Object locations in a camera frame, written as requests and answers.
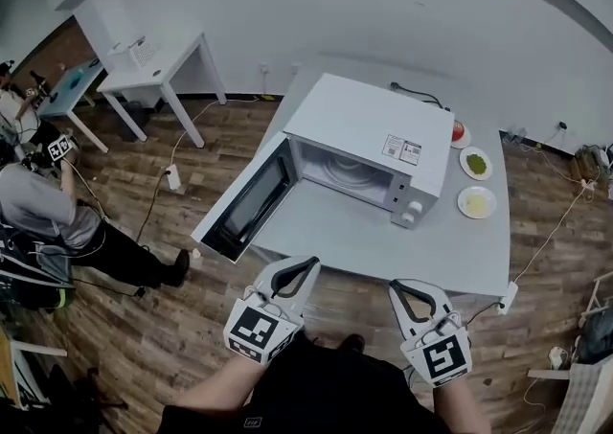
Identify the yellow food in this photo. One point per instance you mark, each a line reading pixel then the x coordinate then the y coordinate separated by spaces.
pixel 476 202

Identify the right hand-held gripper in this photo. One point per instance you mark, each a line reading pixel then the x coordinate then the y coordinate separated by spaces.
pixel 438 350

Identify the white table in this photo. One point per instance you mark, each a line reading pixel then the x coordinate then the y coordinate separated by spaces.
pixel 158 73

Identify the light blue table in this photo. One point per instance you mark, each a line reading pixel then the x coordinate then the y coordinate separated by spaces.
pixel 72 87

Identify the white perforated box appliance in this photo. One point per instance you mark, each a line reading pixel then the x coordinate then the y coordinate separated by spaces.
pixel 136 53

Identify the white microwave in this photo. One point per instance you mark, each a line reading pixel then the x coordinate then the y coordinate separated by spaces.
pixel 369 135

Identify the black bin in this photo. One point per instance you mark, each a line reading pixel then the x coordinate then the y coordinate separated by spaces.
pixel 133 121

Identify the person's left forearm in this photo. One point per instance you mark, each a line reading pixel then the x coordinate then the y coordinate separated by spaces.
pixel 218 386

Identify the person's black shoe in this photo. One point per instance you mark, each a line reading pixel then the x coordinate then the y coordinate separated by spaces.
pixel 355 342

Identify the green food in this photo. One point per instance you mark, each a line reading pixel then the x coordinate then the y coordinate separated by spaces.
pixel 476 163

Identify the white frame chair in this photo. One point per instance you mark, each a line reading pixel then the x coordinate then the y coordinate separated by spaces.
pixel 582 374

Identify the pile of plugs and adapters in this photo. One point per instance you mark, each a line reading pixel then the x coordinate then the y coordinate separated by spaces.
pixel 594 159

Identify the person's black shirt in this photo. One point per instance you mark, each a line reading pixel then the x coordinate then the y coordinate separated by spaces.
pixel 311 389

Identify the red food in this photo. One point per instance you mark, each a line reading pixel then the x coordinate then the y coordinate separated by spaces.
pixel 460 133

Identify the person's right forearm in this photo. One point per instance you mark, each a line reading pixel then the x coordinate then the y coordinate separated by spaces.
pixel 462 410

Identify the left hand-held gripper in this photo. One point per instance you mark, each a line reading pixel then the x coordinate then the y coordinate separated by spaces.
pixel 261 329

